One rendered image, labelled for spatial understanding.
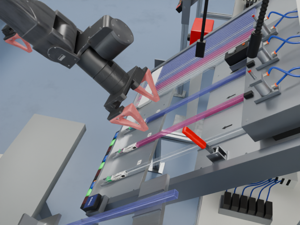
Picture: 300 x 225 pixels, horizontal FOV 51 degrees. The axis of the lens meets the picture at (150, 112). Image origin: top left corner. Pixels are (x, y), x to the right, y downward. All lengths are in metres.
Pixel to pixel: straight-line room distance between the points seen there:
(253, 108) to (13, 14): 0.45
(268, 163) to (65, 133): 0.91
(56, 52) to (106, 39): 0.09
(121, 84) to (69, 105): 1.74
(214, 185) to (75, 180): 1.32
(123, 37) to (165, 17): 2.84
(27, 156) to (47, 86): 1.35
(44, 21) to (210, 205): 0.77
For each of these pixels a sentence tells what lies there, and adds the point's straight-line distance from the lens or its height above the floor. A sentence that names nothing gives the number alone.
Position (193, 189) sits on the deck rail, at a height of 0.95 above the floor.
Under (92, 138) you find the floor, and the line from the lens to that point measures 2.10.
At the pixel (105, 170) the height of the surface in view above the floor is 0.73.
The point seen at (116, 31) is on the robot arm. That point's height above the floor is 1.26.
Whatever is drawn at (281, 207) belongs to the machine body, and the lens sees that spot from 1.14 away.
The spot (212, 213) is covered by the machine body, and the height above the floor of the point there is 0.62.
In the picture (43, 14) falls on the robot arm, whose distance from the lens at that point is 0.60.
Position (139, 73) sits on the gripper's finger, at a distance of 0.68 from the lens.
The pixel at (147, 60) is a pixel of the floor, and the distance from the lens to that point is 2.75.
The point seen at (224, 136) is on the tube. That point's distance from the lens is 0.70.
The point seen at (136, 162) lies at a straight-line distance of 0.92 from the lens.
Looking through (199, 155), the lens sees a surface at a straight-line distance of 0.73.
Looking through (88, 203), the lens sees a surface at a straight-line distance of 0.88.
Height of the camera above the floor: 1.54
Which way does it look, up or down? 44 degrees down
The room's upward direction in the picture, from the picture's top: straight up
